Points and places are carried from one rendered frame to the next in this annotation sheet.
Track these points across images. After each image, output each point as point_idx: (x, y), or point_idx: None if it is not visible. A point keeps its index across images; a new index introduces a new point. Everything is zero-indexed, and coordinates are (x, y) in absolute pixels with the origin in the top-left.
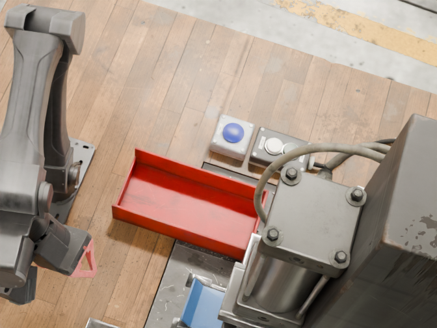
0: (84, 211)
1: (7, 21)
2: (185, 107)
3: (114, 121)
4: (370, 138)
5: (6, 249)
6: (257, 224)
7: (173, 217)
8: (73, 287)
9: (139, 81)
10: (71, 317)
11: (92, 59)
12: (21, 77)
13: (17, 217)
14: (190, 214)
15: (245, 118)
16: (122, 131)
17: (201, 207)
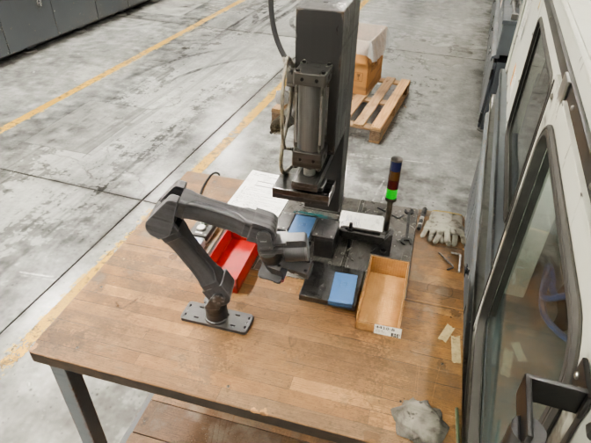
0: (232, 306)
1: (174, 200)
2: (168, 266)
3: (172, 296)
4: None
5: (296, 236)
6: None
7: (237, 268)
8: (280, 308)
9: (145, 286)
10: (297, 307)
11: (123, 308)
12: (207, 203)
13: (277, 236)
14: (237, 262)
15: None
16: (180, 292)
17: (233, 258)
